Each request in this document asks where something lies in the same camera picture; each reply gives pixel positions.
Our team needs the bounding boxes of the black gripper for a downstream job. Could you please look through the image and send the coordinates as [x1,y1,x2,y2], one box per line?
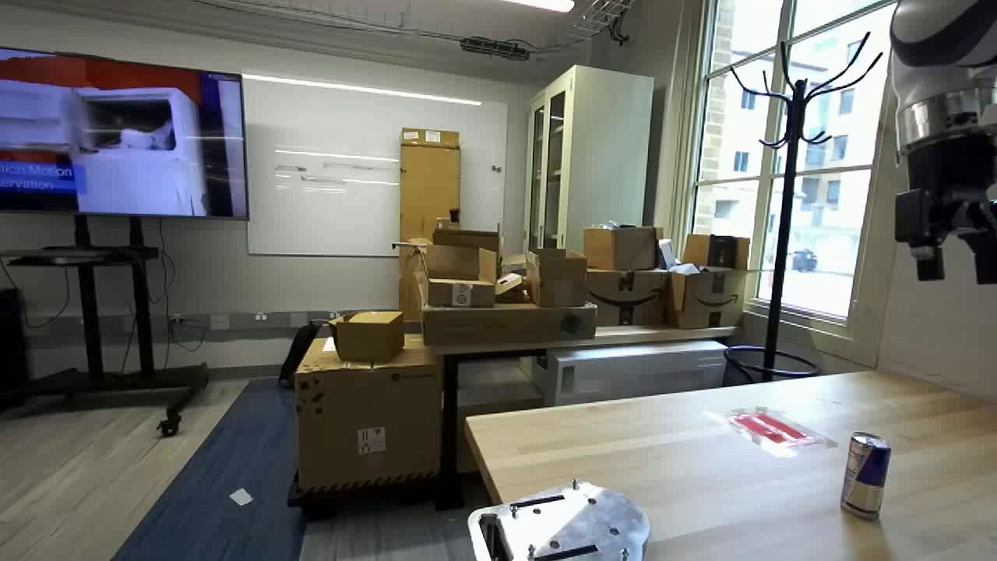
[894,129,997,285]

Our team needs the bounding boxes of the blue silver energy drink can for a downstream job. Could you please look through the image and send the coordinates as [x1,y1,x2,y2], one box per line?
[837,431,894,524]

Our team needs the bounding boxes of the silver metal plate object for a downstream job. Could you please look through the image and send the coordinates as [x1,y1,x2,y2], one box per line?
[463,478,653,561]

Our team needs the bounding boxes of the black coat rack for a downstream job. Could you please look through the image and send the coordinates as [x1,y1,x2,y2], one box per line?
[724,27,885,386]

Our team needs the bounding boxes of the large paned window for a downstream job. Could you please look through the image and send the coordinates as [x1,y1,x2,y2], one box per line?
[688,0,900,323]

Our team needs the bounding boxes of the open cardboard box dark inside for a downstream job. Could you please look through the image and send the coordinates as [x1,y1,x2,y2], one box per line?
[684,231,753,274]

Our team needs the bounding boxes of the red white flat packet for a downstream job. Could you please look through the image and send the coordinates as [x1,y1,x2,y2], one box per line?
[727,404,819,452]

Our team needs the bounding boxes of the Amazon smile cardboard box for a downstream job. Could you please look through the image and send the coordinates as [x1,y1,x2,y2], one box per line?
[667,263,747,330]
[583,263,672,330]

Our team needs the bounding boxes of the plain cardboard box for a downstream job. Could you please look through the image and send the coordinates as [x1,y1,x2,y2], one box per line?
[583,220,664,274]

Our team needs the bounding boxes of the long silver metal case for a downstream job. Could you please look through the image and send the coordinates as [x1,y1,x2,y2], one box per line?
[533,337,732,409]

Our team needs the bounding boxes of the white glass-door cabinet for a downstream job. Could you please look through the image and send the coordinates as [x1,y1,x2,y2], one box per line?
[523,61,659,256]

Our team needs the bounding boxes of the narrow upright cardboard box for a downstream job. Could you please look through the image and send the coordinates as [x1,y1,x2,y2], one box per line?
[533,247,591,312]

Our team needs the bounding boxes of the long flat cardboard box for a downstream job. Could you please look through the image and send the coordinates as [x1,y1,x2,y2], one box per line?
[422,299,603,348]

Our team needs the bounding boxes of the medium stacked cardboard box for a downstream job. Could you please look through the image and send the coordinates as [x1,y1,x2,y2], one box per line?
[424,224,502,284]

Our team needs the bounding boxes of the small labelled cardboard box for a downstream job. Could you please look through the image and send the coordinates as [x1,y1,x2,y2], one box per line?
[426,276,499,312]

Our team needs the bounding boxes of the black-legged side table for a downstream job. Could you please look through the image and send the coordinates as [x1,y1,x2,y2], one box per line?
[429,323,738,515]

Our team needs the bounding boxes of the tall upright cardboard box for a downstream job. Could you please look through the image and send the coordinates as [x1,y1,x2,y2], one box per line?
[396,125,463,247]

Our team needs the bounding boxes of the small open cardboard box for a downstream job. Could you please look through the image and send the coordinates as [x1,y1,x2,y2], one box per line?
[332,308,409,364]

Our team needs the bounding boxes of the large cardboard box with label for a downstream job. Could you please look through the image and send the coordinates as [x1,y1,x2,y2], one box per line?
[293,333,445,499]

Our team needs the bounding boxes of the blue floor rug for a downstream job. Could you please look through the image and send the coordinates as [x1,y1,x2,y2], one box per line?
[108,377,310,561]

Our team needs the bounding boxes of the large TV screen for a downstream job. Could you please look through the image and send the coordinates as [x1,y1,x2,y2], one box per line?
[0,42,254,220]

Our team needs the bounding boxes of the black rolling TV stand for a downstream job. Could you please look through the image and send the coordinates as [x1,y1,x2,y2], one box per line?
[0,212,212,439]

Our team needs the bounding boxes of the wall whiteboard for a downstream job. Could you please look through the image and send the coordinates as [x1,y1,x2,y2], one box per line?
[240,72,511,258]

